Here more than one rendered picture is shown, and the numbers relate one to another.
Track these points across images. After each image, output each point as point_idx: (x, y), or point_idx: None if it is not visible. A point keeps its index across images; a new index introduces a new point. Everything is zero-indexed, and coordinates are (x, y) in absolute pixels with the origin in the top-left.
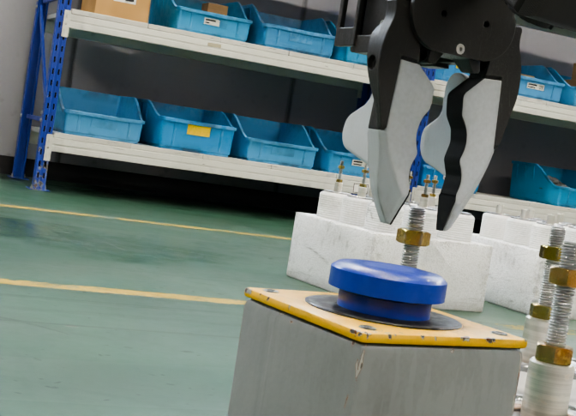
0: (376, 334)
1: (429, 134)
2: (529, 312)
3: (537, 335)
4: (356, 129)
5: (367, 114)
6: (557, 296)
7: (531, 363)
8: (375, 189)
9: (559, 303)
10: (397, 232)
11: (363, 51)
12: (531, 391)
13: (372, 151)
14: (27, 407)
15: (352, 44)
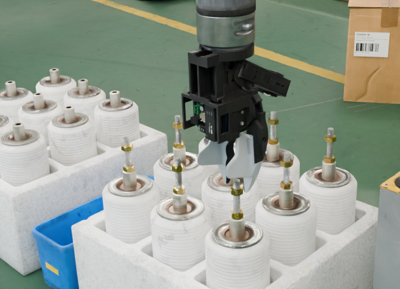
0: None
1: (202, 154)
2: (177, 193)
3: (186, 198)
4: (236, 168)
5: (239, 160)
6: (288, 169)
7: (290, 191)
8: (253, 182)
9: (289, 170)
10: (237, 192)
11: (236, 137)
12: (291, 197)
13: (256, 170)
14: None
15: (231, 138)
